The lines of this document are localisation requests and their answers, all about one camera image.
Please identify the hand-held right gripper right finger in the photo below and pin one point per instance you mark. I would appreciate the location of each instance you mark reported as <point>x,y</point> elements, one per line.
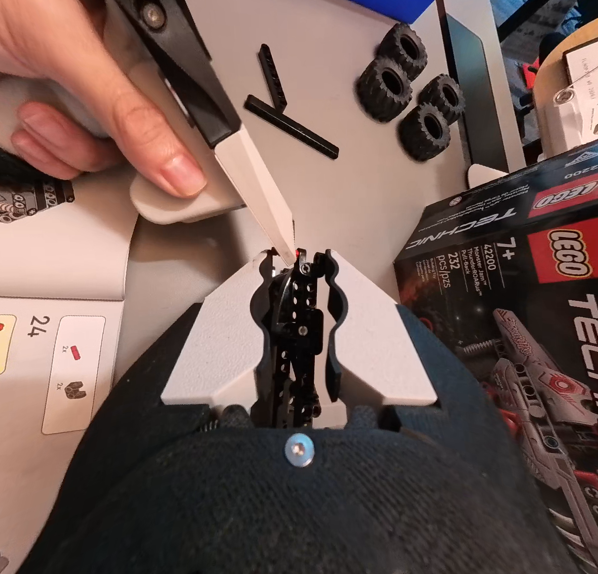
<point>387,349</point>

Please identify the white paper tag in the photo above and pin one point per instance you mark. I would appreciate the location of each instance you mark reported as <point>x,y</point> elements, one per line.
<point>581,97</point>

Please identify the black toy chassis assembly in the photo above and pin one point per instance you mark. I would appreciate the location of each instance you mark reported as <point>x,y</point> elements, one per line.
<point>299,331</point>

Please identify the black toy set box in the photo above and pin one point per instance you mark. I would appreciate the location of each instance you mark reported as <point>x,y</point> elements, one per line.
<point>467,265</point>

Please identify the long black toy axle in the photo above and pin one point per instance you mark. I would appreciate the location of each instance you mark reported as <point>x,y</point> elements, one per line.
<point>289,126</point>

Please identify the black toy beam with holes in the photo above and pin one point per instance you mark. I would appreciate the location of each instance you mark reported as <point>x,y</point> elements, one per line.
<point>272,74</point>

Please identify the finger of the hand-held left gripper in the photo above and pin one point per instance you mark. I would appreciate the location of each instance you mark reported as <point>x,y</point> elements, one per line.
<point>257,186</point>

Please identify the person's left hand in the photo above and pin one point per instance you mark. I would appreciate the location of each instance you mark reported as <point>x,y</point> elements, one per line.
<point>70,46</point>

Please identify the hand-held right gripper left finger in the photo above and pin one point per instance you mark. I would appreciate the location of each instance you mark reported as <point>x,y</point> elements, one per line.
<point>215,349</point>

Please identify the black toy tire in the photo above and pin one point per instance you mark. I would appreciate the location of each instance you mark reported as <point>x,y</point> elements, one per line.
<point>442,96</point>
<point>402,48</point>
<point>385,90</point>
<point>425,132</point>

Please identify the toy building instruction booklet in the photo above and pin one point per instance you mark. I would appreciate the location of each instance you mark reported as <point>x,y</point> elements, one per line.
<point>70,265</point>

